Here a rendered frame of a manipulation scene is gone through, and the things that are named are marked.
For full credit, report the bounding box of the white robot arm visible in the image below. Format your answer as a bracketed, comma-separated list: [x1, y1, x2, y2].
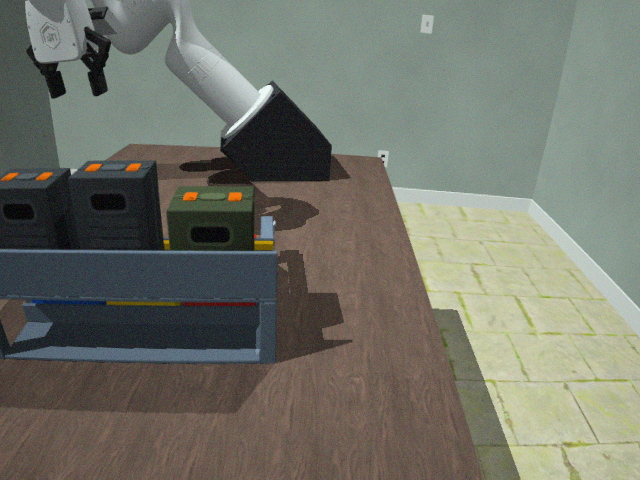
[88, 0, 273, 139]

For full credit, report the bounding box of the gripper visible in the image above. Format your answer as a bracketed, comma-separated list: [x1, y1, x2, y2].
[25, 0, 111, 99]

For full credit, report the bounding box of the yellow flat bar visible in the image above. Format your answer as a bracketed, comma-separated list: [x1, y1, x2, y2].
[164, 240, 273, 250]

